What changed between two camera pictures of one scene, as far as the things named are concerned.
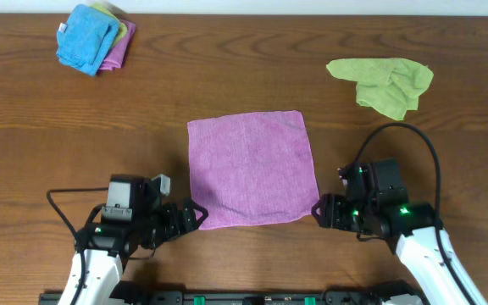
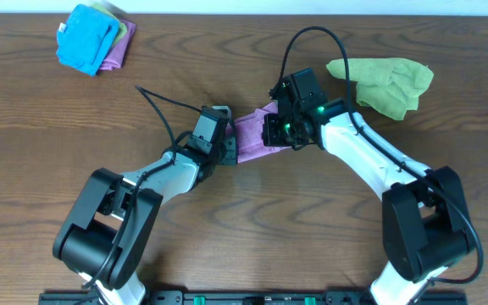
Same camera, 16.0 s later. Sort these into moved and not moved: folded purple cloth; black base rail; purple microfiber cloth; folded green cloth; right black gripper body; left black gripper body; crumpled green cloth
Moved: purple microfiber cloth; left black gripper body; right black gripper body
Not moved: crumpled green cloth; folded purple cloth; black base rail; folded green cloth
